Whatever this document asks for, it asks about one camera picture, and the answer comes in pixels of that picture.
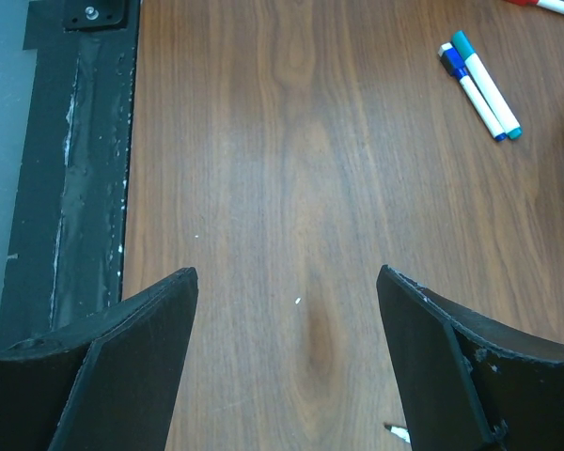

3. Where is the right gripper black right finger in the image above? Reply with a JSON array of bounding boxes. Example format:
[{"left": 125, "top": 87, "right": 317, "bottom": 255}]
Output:
[{"left": 377, "top": 265, "right": 564, "bottom": 450}]

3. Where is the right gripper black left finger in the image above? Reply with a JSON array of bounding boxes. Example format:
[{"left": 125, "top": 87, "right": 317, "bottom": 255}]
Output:
[{"left": 0, "top": 268, "right": 198, "bottom": 450}]

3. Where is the white grey pen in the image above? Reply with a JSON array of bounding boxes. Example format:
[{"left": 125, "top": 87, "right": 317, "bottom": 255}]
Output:
[{"left": 384, "top": 423, "right": 411, "bottom": 443}]

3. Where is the blue marker pen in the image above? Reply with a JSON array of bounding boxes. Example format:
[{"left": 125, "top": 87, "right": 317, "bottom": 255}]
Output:
[{"left": 438, "top": 42, "right": 507, "bottom": 142}]

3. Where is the green marker pen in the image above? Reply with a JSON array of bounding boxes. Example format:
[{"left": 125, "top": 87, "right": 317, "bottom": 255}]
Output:
[{"left": 451, "top": 30, "right": 523, "bottom": 140}]

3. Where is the red marker pen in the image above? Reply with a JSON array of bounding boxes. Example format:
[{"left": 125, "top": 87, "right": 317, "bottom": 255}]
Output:
[{"left": 508, "top": 0, "right": 564, "bottom": 15}]

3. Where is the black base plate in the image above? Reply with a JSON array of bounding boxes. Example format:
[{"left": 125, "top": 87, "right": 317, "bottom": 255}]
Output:
[{"left": 0, "top": 1, "right": 141, "bottom": 349}]

